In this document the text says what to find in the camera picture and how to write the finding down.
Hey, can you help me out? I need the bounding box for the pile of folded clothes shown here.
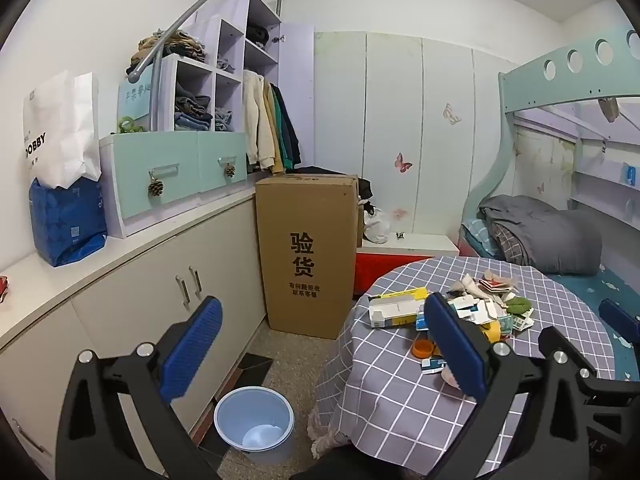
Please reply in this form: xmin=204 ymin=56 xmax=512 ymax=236
xmin=124 ymin=29 xmax=209 ymax=77

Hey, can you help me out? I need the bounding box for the teal bed sheet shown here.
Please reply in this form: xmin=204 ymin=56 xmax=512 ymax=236
xmin=546 ymin=264 xmax=640 ymax=382

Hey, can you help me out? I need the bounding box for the grey checkered tablecloth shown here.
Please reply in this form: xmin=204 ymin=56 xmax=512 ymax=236
xmin=309 ymin=255 xmax=617 ymax=477

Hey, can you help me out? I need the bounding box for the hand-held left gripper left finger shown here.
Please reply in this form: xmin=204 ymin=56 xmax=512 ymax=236
xmin=55 ymin=295 xmax=224 ymax=480

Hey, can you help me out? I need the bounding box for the red storage box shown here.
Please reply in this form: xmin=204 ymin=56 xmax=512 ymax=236
xmin=353 ymin=232 xmax=460 ymax=296

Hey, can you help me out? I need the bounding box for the yellow and white carton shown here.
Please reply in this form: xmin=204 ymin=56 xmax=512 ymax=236
xmin=368 ymin=287 xmax=431 ymax=330

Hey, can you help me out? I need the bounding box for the white low cabinet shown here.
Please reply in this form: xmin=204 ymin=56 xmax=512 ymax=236
xmin=0 ymin=187 xmax=269 ymax=480

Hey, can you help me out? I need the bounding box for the dark hanging jacket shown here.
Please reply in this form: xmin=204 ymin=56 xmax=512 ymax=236
xmin=272 ymin=84 xmax=303 ymax=169

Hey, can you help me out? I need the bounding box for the pile of paper scraps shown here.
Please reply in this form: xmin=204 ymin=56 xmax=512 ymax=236
xmin=416 ymin=272 xmax=536 ymax=377

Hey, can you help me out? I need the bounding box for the white paper shopping bag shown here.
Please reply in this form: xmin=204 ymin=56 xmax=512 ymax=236
xmin=22 ymin=69 xmax=104 ymax=189

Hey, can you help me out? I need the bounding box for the white wardrobe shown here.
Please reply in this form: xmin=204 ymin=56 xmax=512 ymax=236
xmin=313 ymin=31 xmax=502 ymax=242

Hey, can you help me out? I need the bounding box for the stack of folded jeans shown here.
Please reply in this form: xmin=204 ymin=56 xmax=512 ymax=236
xmin=173 ymin=84 xmax=214 ymax=132

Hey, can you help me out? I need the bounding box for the cream hanging jacket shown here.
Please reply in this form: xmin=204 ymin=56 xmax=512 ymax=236
xmin=243 ymin=70 xmax=277 ymax=170

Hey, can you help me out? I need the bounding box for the mint sign board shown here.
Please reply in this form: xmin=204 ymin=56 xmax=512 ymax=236
xmin=118 ymin=77 xmax=160 ymax=127

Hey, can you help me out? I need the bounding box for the tall cardboard box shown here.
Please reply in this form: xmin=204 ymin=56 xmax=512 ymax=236
xmin=254 ymin=173 xmax=360 ymax=340

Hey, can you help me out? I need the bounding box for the blue plastic packet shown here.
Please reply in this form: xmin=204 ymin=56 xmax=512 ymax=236
xmin=28 ymin=177 xmax=109 ymax=267

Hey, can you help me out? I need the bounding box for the white plastic bag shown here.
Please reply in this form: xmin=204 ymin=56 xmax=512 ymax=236
xmin=362 ymin=207 xmax=391 ymax=245

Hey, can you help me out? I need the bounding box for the light blue plastic bin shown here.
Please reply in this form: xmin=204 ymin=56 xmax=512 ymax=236
xmin=213 ymin=385 xmax=296 ymax=466

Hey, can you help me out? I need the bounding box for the mint bunk bed frame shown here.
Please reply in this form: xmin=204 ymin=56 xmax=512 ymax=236
xmin=459 ymin=29 xmax=640 ymax=281

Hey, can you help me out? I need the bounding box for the grey metal handrail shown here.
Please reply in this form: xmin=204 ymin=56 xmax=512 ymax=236
xmin=127 ymin=0 xmax=287 ymax=84

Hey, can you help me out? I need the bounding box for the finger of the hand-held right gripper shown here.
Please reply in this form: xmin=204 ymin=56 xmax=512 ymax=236
xmin=598 ymin=298 xmax=640 ymax=347

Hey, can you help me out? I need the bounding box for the white cube shelf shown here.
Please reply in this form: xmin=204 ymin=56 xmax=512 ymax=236
xmin=157 ymin=0 xmax=284 ymax=134

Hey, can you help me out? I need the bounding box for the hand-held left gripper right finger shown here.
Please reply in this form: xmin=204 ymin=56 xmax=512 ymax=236
xmin=424 ymin=292 xmax=590 ymax=480

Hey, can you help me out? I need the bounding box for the green hanging garment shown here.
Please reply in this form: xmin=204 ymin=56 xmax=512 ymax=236
xmin=274 ymin=91 xmax=293 ymax=171

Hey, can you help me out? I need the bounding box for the grey duvet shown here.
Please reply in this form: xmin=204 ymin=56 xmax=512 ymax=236
xmin=478 ymin=194 xmax=604 ymax=276

